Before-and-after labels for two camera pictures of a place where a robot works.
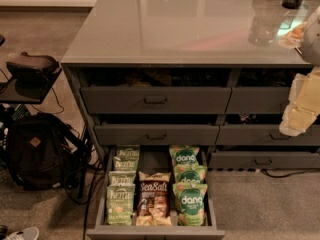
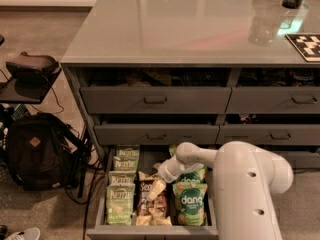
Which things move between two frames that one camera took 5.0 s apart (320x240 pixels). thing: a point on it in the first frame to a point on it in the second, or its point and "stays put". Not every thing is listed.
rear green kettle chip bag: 128,152 stays put
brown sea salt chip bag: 154,202 stays put
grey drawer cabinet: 202,66 stays put
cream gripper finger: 296,120 to 156,189
